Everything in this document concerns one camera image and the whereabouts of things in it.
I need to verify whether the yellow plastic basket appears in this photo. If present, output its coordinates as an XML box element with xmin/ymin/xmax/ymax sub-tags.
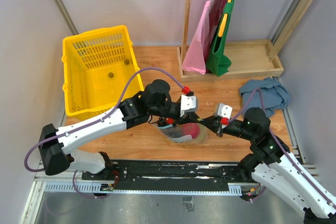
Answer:
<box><xmin>61</xmin><ymin>25</ymin><xmax>144</xmax><ymax>121</ymax></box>

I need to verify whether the dark red hanging bag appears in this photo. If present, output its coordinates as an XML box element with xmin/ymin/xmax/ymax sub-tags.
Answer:
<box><xmin>208</xmin><ymin>0</ymin><xmax>228</xmax><ymax>35</ymax></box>

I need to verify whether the purple cable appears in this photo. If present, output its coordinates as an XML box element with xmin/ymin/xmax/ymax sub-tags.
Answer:
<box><xmin>225</xmin><ymin>87</ymin><xmax>336</xmax><ymax>208</ymax></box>
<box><xmin>24</xmin><ymin>67</ymin><xmax>191</xmax><ymax>200</ymax></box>

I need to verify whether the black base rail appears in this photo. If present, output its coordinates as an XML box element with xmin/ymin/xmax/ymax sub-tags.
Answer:
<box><xmin>81</xmin><ymin>159</ymin><xmax>256</xmax><ymax>195</ymax></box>

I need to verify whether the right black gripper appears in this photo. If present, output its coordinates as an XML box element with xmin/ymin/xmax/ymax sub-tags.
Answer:
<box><xmin>199</xmin><ymin>114</ymin><xmax>256</xmax><ymax>141</ymax></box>

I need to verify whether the black grape bunch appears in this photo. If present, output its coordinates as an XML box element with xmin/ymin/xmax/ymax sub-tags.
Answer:
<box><xmin>157</xmin><ymin>119</ymin><xmax>182</xmax><ymax>138</ymax></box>

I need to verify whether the pink hanging bag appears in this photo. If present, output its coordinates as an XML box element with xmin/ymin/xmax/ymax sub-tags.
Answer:
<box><xmin>182</xmin><ymin>1</ymin><xmax>211</xmax><ymax>74</ymax></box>

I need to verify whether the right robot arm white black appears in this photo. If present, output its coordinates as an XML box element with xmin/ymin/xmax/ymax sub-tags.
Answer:
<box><xmin>199</xmin><ymin>108</ymin><xmax>335</xmax><ymax>223</ymax></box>

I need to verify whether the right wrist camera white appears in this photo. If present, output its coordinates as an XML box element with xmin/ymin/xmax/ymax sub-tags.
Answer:
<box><xmin>214</xmin><ymin>103</ymin><xmax>233</xmax><ymax>119</ymax></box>

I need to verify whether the blue crumpled cloth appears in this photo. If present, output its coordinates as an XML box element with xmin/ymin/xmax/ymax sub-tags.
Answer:
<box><xmin>239</xmin><ymin>77</ymin><xmax>291</xmax><ymax>118</ymax></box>

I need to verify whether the green hanging bag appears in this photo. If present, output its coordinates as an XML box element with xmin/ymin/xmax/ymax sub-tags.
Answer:
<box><xmin>206</xmin><ymin>0</ymin><xmax>235</xmax><ymax>77</ymax></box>

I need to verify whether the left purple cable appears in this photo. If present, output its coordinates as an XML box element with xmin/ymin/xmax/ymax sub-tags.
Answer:
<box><xmin>24</xmin><ymin>67</ymin><xmax>191</xmax><ymax>200</ymax></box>

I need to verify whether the clear zip top bag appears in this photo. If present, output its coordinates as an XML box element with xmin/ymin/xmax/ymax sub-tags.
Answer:
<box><xmin>154</xmin><ymin>119</ymin><xmax>207</xmax><ymax>144</ymax></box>

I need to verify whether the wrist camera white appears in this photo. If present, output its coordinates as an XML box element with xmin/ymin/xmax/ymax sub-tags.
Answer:
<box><xmin>214</xmin><ymin>103</ymin><xmax>233</xmax><ymax>119</ymax></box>
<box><xmin>180</xmin><ymin>95</ymin><xmax>198</xmax><ymax>117</ymax></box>

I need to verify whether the red pomegranate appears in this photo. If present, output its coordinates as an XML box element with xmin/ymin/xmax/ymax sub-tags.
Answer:
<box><xmin>182</xmin><ymin>123</ymin><xmax>201</xmax><ymax>140</ymax></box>

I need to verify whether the red apple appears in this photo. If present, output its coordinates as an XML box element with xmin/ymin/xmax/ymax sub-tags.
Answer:
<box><xmin>165</xmin><ymin>118</ymin><xmax>174</xmax><ymax>124</ymax></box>

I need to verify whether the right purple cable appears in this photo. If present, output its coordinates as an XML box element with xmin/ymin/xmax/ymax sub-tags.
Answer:
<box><xmin>225</xmin><ymin>87</ymin><xmax>336</xmax><ymax>208</ymax></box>

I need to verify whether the wooden rack tray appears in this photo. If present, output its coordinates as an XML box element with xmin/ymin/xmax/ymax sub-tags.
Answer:
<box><xmin>177</xmin><ymin>0</ymin><xmax>313</xmax><ymax>82</ymax></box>

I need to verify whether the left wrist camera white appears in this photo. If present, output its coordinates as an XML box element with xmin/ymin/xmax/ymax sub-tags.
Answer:
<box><xmin>180</xmin><ymin>95</ymin><xmax>198</xmax><ymax>117</ymax></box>

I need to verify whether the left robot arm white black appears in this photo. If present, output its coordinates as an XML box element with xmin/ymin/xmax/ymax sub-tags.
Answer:
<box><xmin>38</xmin><ymin>79</ymin><xmax>198</xmax><ymax>180</ymax></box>

